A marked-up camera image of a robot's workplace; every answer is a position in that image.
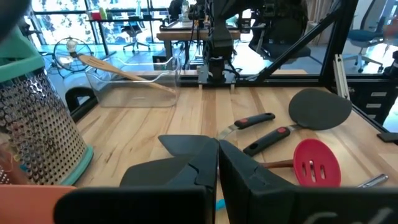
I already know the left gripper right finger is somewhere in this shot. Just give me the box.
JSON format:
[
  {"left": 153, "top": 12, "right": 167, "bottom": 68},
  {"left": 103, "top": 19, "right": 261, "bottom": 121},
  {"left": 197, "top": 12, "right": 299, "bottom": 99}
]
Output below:
[{"left": 218, "top": 139, "right": 398, "bottom": 224}]

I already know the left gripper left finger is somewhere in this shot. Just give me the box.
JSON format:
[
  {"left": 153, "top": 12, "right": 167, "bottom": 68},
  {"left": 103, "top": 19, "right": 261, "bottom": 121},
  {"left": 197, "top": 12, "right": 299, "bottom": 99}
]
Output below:
[{"left": 53, "top": 138, "right": 220, "bottom": 224}]

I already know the large round black spatula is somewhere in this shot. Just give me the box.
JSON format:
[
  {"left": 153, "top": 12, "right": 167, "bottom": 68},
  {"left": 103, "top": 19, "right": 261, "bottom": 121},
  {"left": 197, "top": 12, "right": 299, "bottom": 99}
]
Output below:
[{"left": 243, "top": 88, "right": 353, "bottom": 157}]

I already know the long wooden slotted spatula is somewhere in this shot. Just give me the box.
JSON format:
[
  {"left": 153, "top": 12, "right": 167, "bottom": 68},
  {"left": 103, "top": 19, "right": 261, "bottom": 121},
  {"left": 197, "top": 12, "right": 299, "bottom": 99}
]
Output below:
[{"left": 76, "top": 54, "right": 178, "bottom": 95}]

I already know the dark brown wooden spoon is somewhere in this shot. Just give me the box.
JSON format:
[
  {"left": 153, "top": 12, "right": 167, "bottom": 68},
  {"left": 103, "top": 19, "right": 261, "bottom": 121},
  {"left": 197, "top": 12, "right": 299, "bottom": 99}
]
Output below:
[{"left": 261, "top": 159, "right": 295, "bottom": 169}]

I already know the red slotted spoon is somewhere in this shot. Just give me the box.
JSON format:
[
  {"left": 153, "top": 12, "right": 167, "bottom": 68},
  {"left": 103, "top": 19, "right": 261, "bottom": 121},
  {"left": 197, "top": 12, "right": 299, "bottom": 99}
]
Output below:
[{"left": 293, "top": 138, "right": 342, "bottom": 187}]

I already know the clear plastic bin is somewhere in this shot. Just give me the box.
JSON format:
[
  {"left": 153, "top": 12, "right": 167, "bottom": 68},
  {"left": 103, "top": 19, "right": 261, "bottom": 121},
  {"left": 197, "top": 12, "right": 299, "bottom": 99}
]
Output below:
[{"left": 84, "top": 55, "right": 182, "bottom": 108}]

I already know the orange plastic bin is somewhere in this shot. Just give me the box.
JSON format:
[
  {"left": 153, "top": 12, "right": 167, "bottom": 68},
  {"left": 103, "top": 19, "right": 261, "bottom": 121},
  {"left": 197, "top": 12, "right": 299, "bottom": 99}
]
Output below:
[{"left": 0, "top": 184, "right": 77, "bottom": 224}]

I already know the black table clamp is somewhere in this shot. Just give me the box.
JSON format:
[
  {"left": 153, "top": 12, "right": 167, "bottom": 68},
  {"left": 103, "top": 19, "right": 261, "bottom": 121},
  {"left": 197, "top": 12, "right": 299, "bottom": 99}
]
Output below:
[
  {"left": 65, "top": 86, "right": 98, "bottom": 123},
  {"left": 377, "top": 132, "right": 398, "bottom": 144}
]

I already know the teal steel box grater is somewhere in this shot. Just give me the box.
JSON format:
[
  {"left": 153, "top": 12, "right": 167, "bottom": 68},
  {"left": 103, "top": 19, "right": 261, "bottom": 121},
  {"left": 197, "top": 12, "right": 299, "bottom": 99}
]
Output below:
[{"left": 0, "top": 26, "right": 95, "bottom": 187}]

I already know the black drawer cabinet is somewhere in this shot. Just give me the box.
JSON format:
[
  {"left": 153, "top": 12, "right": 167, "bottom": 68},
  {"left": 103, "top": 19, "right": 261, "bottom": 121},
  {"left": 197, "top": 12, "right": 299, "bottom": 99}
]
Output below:
[{"left": 354, "top": 86, "right": 393, "bottom": 123}]

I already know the black office chair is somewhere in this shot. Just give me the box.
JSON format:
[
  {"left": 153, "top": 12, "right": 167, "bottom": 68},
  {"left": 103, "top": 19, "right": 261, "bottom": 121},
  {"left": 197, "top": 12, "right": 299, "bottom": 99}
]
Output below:
[
  {"left": 121, "top": 17, "right": 152, "bottom": 52},
  {"left": 248, "top": 0, "right": 312, "bottom": 63}
]

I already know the wooden top desk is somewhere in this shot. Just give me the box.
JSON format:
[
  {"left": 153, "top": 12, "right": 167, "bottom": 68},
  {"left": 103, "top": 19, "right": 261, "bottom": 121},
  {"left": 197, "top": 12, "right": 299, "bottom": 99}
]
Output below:
[{"left": 156, "top": 20, "right": 242, "bottom": 60}]

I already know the blue office chair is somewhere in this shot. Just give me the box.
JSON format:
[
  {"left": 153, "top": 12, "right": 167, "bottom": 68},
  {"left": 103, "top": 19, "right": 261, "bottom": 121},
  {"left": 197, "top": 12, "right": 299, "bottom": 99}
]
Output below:
[{"left": 343, "top": 0, "right": 386, "bottom": 74}]

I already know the stainless steel utensil handle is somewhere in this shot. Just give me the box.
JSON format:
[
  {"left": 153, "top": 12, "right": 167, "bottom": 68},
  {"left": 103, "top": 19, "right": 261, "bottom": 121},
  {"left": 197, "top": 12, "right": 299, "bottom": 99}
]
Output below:
[{"left": 356, "top": 173, "right": 389, "bottom": 189}]

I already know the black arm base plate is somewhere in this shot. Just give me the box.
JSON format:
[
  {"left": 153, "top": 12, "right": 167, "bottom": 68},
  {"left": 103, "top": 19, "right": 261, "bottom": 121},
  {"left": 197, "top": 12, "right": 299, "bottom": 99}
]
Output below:
[{"left": 197, "top": 63, "right": 237, "bottom": 87}]

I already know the silver aluminium bracket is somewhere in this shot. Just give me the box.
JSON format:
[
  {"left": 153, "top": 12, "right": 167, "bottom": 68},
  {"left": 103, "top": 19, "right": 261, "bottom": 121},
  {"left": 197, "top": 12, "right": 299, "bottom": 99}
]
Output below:
[{"left": 333, "top": 54, "right": 351, "bottom": 100}]

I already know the black aluminium table frame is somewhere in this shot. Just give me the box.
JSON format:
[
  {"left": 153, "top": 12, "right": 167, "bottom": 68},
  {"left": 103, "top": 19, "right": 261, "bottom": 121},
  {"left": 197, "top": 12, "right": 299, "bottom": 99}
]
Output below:
[{"left": 178, "top": 0, "right": 398, "bottom": 134}]

